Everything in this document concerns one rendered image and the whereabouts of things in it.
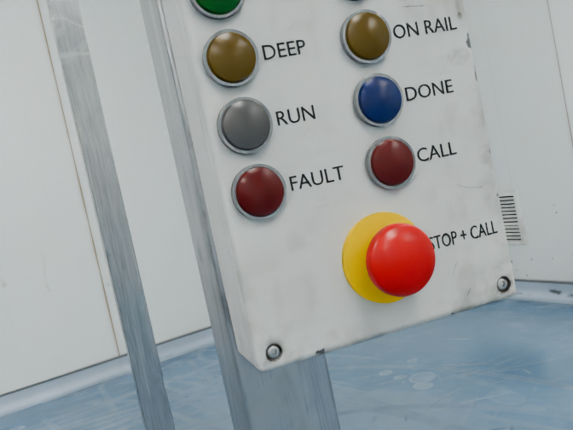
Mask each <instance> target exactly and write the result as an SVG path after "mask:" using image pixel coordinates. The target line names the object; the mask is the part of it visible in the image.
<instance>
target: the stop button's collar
mask: <svg viewBox="0 0 573 430"><path fill-rule="evenodd" d="M397 223H400V224H412V225H414V224H413V223H412V222H411V221H410V220H408V219H407V218H405V217H404V216H402V215H400V214H397V213H394V212H376V213H373V214H370V215H367V216H366V217H365V218H362V219H361V220H360V221H358V222H357V223H356V224H355V225H354V226H353V228H352V229H351V230H350V232H349V234H348V235H347V236H346V239H345V241H344V246H343V251H342V266H343V271H344V276H345V278H346V280H347V282H348V283H349V284H350V286H351V287H352V289H353V290H354V291H355V292H356V293H357V294H359V295H360V296H362V297H363V298H364V299H367V300H370V301H373V302H376V303H392V302H396V301H398V300H400V299H403V298H405V297H397V296H392V295H389V294H387V293H383V292H382V291H380V290H379V289H378V288H377V287H376V286H375V285H374V284H373V282H372V281H371V279H370V277H369V275H368V271H367V266H366V254H367V250H368V246H369V243H370V241H371V240H372V239H373V237H374V236H375V235H376V233H377V232H378V231H380V230H381V229H383V228H384V227H385V226H387V225H390V224H397ZM485 225H486V230H487V235H492V233H489V231H488V226H487V223H485ZM414 226H415V225H414ZM474 227H476V228H477V226H476V225H473V226H472V227H471V236H472V238H475V239H477V238H478V237H481V233H484V234H485V235H486V233H485V231H484V229H483V226H482V225H481V224H480V230H479V236H478V235H477V236H476V237H474V236H473V235H472V229H473V228H474ZM481 228H482V230H483V231H481ZM453 233H455V237H453ZM445 235H447V236H448V237H449V244H448V245H446V244H445V243H444V241H443V237H444V236H445ZM439 236H440V235H435V236H433V237H430V238H429V239H432V240H433V238H437V245H438V248H440V247H439V241H438V237H439ZM456 236H457V235H456V232H455V231H451V237H452V242H453V245H454V238H456ZM442 242H443V245H444V246H446V247H447V246H449V245H450V242H451V238H450V236H449V234H447V233H444V234H443V236H442Z"/></svg>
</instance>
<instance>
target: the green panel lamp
mask: <svg viewBox="0 0 573 430"><path fill-rule="evenodd" d="M195 1H196V3H197V4H198V5H199V6H200V7H201V8H202V9H203V10H205V11H206V12H208V13H211V14H213V15H225V14H228V13H230V12H232V11H233V10H234V9H235V8H236V7H237V6H238V5H239V3H240V0H195Z"/></svg>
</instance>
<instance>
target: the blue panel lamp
mask: <svg viewBox="0 0 573 430"><path fill-rule="evenodd" d="M358 103H359V107H360V109H361V111H362V113H363V115H364V116H365V117H366V118H367V119H369V120H370V121H372V122H374V123H377V124H384V123H388V122H390V121H391V120H393V119H394V118H395V117H396V116H397V114H398V112H399V110H400V108H401V105H402V96H401V92H400V90H399V89H398V87H397V85H396V84H395V83H394V82H393V81H392V80H390V79H389V78H386V77H383V76H374V77H371V78H369V79H367V80H366V81H365V82H364V83H363V84H362V87H361V88H360V90H359V94H358Z"/></svg>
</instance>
